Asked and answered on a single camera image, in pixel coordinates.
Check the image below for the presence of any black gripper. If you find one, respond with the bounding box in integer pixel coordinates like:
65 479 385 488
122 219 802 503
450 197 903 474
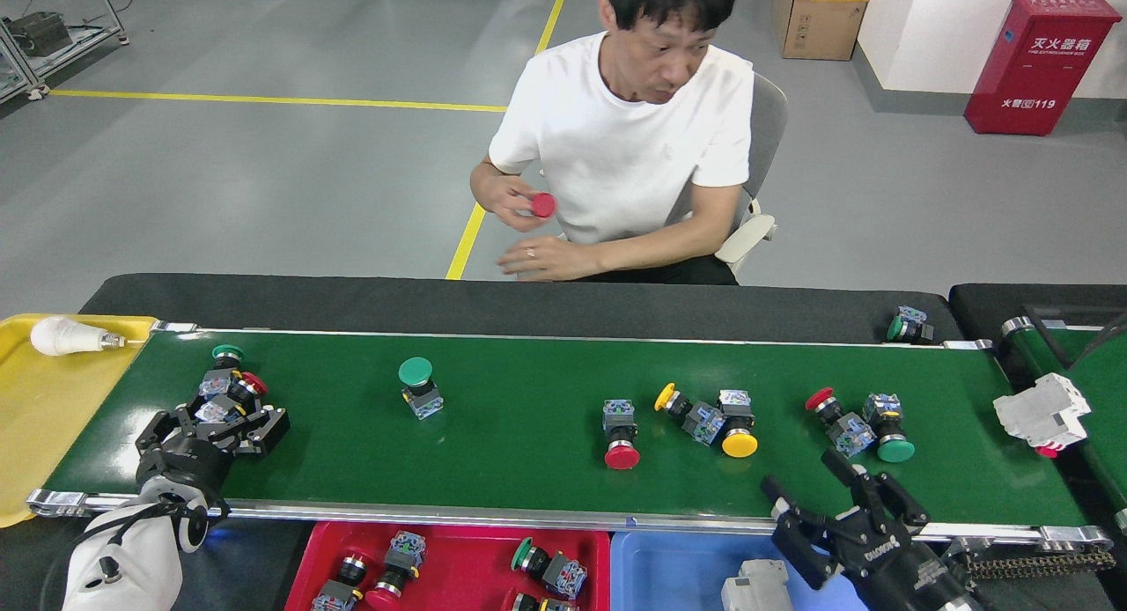
135 389 292 506
761 448 991 611

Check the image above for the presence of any green push button switch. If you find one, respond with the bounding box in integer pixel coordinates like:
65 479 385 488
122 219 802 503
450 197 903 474
886 305 936 345
510 537 589 600
197 343 247 401

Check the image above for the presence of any green mushroom button switch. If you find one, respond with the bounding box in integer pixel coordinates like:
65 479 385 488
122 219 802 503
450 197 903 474
862 393 917 464
397 357 446 421

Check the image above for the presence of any plain white circuit breaker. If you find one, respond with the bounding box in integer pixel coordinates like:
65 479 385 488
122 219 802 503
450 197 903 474
721 558 795 611

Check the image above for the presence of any yellow mushroom button switch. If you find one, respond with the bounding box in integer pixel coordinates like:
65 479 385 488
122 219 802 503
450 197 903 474
717 388 760 460

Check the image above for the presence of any yellow push button switch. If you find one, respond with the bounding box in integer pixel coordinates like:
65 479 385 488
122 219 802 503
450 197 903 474
653 382 726 446

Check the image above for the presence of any red push button switch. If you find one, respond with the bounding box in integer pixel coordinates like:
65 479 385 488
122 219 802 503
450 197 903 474
804 386 878 459
309 553 368 611
505 592 579 611
364 529 429 611

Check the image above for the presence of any white breaker with red levers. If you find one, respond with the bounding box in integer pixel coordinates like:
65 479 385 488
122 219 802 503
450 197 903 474
992 372 1093 460

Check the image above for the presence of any yellow plastic tray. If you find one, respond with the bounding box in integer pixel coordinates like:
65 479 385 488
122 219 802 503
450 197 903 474
0 313 159 528

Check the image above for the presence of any blue plastic tray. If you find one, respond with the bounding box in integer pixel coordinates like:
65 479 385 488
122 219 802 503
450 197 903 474
609 530 868 611

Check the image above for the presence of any red plastic tray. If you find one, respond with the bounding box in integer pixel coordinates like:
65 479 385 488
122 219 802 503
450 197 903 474
284 521 611 611

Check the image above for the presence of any narrow green conveyor belt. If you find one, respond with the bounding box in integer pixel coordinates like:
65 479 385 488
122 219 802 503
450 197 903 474
1001 316 1127 531

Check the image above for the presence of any person's right hand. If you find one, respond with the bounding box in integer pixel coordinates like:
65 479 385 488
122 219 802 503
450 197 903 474
484 173 557 234

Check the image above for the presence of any person's left hand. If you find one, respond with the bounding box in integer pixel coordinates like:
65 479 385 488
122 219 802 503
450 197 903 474
496 235 601 283

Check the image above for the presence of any long black table cover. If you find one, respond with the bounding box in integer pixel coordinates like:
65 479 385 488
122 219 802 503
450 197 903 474
79 273 965 346

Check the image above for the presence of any white light bulb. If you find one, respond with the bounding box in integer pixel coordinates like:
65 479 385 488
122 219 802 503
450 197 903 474
30 317 127 357

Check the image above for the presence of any dark metal box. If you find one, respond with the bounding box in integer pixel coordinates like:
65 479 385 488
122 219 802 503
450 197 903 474
7 12 73 57

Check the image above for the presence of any person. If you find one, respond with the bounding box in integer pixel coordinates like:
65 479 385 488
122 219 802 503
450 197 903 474
469 0 756 286

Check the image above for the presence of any red fire extinguisher box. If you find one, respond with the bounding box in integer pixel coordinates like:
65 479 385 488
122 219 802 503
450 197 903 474
963 0 1123 137

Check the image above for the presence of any cardboard box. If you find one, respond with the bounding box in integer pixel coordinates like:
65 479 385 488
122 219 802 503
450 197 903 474
771 0 875 62

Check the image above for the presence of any black drive chain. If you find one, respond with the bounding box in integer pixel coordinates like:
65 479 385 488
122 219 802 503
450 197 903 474
964 549 1117 581

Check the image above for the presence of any aluminium frame rack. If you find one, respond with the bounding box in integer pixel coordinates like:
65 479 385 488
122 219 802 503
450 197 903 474
0 0 129 104

